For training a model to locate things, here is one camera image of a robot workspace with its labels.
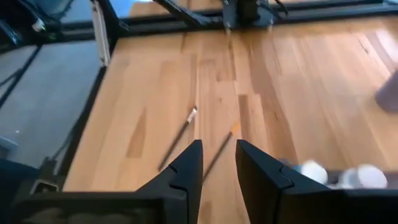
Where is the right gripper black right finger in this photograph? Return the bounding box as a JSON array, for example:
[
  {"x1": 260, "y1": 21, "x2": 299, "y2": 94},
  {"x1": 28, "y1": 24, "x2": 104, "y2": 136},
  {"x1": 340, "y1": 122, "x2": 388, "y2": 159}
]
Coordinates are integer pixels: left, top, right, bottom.
[{"x1": 235, "y1": 139, "x2": 398, "y2": 224}]

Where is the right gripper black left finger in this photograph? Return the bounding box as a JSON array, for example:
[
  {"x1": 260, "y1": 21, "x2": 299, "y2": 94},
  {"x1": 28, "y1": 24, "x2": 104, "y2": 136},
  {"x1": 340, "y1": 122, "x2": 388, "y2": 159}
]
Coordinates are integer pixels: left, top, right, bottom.
[{"x1": 14, "y1": 139, "x2": 204, "y2": 224}]

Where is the small light blue paint bottle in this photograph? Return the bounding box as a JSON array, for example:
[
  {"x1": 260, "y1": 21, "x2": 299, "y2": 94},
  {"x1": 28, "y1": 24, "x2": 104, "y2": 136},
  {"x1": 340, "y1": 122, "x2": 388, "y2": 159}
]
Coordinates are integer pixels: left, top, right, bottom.
[{"x1": 292, "y1": 159, "x2": 329, "y2": 185}]

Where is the gold-ferruled black paint brush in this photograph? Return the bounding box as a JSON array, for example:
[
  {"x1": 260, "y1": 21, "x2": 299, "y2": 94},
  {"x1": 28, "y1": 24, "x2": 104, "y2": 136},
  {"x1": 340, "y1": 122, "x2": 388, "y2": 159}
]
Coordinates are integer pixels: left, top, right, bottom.
[{"x1": 201, "y1": 123, "x2": 241, "y2": 182}]

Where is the translucent grey plastic bin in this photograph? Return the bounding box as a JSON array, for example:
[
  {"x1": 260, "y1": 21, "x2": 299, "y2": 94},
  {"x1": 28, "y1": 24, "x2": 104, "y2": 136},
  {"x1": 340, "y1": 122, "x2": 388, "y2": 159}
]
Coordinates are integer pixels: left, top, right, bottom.
[{"x1": 278, "y1": 157, "x2": 398, "y2": 190}]

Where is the lilac plastic cup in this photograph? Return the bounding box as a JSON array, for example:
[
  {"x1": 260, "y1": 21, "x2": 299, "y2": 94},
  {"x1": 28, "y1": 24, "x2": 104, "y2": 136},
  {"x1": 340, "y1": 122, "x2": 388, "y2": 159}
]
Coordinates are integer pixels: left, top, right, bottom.
[{"x1": 374, "y1": 70, "x2": 398, "y2": 113}]

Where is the black-handled paint brush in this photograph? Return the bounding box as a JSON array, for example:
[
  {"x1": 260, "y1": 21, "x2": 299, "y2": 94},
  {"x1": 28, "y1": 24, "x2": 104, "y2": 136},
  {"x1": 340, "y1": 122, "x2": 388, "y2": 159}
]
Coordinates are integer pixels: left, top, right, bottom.
[{"x1": 157, "y1": 105, "x2": 198, "y2": 172}]

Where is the black white-rimmed small camera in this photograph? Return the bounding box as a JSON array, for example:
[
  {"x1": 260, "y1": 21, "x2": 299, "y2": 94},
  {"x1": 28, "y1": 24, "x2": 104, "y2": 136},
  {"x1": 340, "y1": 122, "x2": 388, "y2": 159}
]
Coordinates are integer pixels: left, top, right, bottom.
[{"x1": 30, "y1": 179, "x2": 60, "y2": 195}]

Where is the white frame bracket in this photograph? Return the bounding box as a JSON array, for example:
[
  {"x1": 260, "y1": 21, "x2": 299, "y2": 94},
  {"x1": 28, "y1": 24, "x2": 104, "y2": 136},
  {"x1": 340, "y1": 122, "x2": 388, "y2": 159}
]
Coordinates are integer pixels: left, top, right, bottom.
[{"x1": 91, "y1": 0, "x2": 111, "y2": 68}]

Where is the black aluminium table frame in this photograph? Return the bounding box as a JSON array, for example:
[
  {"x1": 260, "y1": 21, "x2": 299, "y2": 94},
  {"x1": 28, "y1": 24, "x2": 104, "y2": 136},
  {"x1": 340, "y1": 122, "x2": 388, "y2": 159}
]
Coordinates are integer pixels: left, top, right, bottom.
[{"x1": 0, "y1": 0, "x2": 398, "y2": 200}]

